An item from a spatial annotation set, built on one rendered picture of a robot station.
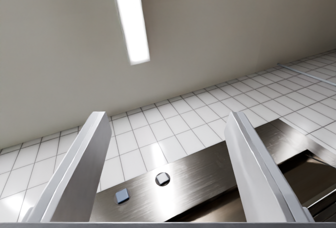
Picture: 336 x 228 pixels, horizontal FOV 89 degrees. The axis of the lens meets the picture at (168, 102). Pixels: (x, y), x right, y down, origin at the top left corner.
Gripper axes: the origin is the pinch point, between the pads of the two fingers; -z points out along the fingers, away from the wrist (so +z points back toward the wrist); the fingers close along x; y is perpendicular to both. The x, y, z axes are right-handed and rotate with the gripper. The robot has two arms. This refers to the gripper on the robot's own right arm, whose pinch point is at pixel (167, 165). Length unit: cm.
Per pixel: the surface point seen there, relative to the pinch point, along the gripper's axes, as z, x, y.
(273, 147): -43, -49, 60
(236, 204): -20, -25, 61
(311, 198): -18, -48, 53
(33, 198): -24, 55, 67
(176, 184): -27, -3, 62
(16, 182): -31, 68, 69
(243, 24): -118, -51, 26
